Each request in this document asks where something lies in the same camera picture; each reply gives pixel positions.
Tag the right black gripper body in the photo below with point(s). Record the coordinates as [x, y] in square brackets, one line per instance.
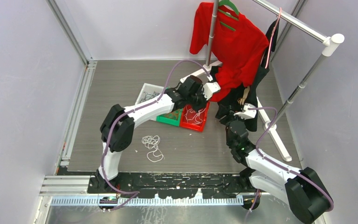
[229, 118]

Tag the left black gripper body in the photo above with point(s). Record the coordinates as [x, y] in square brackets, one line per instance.
[197, 100]

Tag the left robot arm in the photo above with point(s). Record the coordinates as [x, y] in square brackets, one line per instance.
[118, 126]

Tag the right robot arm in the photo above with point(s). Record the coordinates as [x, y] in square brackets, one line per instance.
[301, 189]

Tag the red plastic bin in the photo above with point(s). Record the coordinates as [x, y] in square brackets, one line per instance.
[193, 120]

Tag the green plastic bin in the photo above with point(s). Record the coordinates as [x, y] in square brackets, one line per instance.
[172, 118]

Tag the white plastic bin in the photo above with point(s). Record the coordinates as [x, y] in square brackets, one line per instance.
[148, 91]

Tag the red t-shirt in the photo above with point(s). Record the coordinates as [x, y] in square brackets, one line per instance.
[239, 51]

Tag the green clothes hanger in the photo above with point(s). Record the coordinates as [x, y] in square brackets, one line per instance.
[227, 8]

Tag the pink clothes hanger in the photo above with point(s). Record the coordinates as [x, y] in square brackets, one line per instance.
[272, 41]

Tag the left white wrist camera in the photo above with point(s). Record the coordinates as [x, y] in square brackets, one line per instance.
[209, 89]

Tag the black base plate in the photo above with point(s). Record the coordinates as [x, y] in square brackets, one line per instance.
[173, 185]

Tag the aluminium frame rail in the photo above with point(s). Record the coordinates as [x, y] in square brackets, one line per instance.
[71, 190]

